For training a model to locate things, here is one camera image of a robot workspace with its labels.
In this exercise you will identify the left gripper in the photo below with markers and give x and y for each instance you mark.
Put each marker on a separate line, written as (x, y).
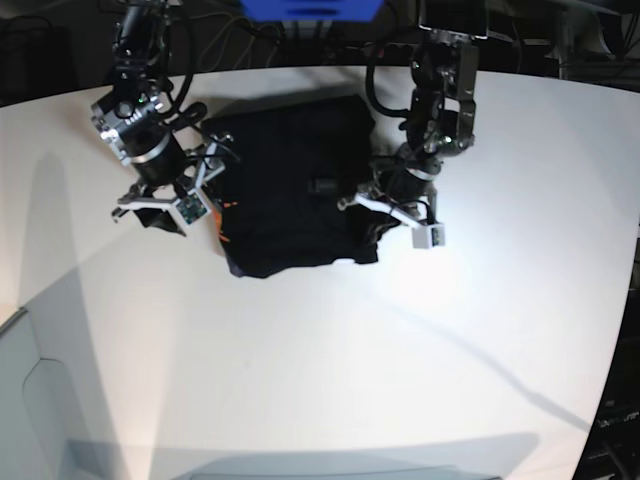
(399, 186)

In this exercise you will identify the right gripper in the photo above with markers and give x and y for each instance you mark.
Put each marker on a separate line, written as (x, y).
(160, 166)

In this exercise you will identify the black T-shirt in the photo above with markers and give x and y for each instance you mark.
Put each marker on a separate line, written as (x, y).
(278, 202)

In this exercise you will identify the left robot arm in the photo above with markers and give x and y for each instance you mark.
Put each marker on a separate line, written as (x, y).
(439, 122)

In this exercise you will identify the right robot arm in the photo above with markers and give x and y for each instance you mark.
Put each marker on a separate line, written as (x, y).
(139, 117)

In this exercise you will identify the black power strip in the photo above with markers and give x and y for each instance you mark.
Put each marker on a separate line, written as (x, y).
(393, 54)

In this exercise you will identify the blue box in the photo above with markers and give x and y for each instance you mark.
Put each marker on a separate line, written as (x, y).
(312, 10)

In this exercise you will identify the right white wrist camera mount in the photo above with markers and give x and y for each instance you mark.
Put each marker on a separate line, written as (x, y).
(188, 198)

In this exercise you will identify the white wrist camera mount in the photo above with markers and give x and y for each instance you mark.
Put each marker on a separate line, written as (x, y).
(188, 198)
(419, 214)

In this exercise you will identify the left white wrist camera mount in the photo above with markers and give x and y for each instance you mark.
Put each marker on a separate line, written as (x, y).
(419, 214)

